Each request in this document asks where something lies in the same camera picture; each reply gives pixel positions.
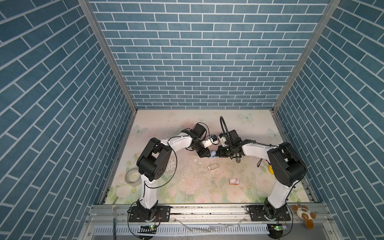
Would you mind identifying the beige stapler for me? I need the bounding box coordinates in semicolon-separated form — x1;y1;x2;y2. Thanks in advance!
236;154;242;163

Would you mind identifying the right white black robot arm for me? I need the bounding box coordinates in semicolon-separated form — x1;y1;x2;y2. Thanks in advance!
216;130;307;213

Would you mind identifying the yellow tape measure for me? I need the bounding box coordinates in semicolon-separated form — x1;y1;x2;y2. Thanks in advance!
269;165;274;175

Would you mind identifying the clear tape roll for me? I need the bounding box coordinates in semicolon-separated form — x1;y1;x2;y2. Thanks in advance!
125;168;142;187

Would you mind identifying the plush toy animal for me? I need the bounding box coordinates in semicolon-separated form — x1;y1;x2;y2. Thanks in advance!
293;204;317;230

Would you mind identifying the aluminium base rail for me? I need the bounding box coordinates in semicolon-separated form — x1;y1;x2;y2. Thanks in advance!
85;203;334;229

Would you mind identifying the white slotted cable duct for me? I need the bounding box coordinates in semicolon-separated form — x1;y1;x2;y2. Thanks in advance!
93;224;270;237

